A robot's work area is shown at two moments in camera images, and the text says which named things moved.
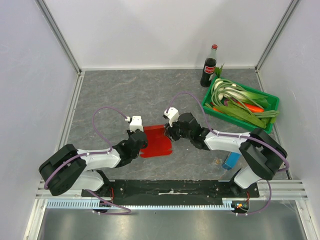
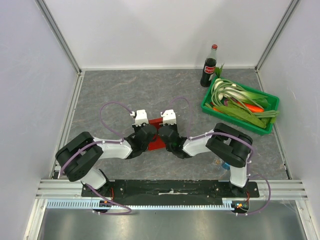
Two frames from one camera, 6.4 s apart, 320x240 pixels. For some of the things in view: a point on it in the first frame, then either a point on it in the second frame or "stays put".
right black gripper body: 172,130 → 171,125
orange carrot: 253,108 stays put
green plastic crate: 248,107 stays put
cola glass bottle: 209,68 stays put
